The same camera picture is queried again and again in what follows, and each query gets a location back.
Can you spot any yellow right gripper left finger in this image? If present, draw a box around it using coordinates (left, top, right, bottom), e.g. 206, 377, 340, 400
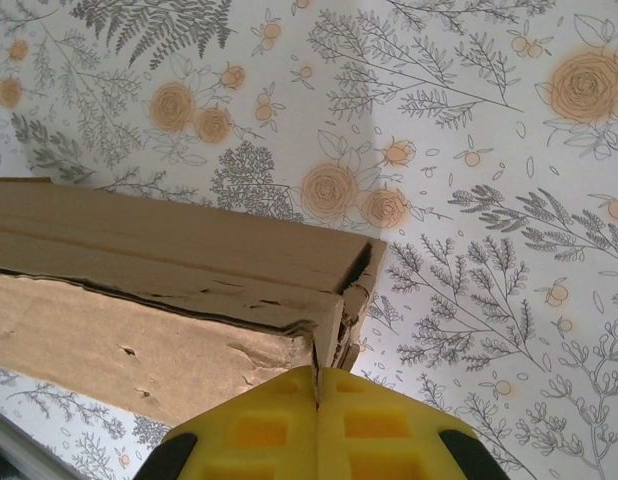
146, 367, 319, 480

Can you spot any brown cardboard box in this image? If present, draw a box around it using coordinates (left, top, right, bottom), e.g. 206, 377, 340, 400
0, 177, 388, 429

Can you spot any floral tablecloth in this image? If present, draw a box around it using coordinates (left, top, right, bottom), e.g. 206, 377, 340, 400
0, 0, 618, 480

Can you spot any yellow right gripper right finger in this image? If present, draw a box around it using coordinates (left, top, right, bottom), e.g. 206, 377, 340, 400
318, 368, 508, 480

